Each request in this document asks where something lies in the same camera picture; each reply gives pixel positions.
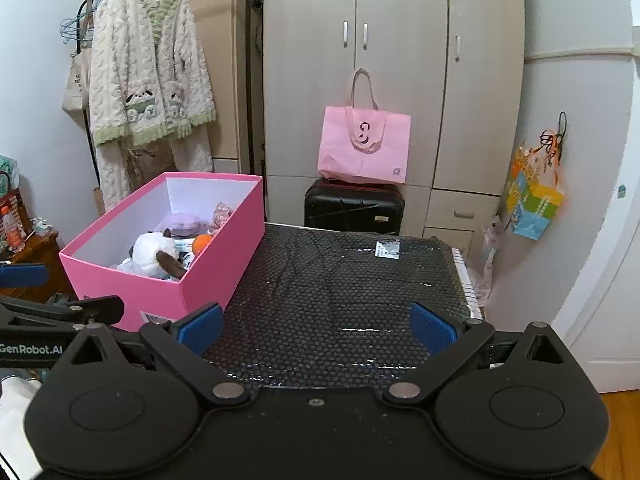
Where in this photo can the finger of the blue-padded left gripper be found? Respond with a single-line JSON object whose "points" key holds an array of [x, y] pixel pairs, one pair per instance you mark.
{"points": [[23, 275]]}

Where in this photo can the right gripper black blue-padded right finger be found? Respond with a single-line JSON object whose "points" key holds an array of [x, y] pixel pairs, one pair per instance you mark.
{"points": [[450, 344]]}

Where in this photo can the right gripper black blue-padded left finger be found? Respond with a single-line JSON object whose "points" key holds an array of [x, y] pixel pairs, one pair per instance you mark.
{"points": [[180, 347]]}

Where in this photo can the pink floral scrunchie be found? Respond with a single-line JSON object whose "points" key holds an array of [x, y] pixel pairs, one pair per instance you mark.
{"points": [[221, 215]]}

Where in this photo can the pink cardboard box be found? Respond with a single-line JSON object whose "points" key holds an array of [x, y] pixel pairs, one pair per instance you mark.
{"points": [[180, 242]]}

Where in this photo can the white brown plush toy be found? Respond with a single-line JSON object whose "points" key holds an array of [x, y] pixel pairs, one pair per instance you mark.
{"points": [[154, 255]]}

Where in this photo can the orange ball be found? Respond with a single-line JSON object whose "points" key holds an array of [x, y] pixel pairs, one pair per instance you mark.
{"points": [[200, 243]]}

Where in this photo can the small clear plastic packet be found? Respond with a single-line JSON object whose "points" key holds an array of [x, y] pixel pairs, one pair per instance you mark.
{"points": [[388, 249]]}

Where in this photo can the purple plush toy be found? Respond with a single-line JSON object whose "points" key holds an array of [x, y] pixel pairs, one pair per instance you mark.
{"points": [[182, 225]]}

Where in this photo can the black suitcase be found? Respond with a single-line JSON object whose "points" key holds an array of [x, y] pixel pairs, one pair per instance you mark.
{"points": [[340, 206]]}

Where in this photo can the colourful hanging gift bag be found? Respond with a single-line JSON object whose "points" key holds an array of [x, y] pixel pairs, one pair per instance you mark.
{"points": [[535, 189]]}

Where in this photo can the pink paper tote bag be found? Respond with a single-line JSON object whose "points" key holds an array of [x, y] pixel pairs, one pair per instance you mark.
{"points": [[364, 145]]}

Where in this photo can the cream green knit cardigan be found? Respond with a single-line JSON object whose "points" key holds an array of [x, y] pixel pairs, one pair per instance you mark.
{"points": [[149, 86]]}

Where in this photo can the black clothes rack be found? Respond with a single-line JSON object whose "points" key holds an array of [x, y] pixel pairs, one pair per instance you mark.
{"points": [[80, 29]]}

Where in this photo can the beige wardrobe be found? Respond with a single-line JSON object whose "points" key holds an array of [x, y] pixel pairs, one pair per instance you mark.
{"points": [[454, 66]]}

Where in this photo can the white refrigerator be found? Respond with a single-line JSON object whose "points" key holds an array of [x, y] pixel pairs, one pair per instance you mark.
{"points": [[581, 77]]}

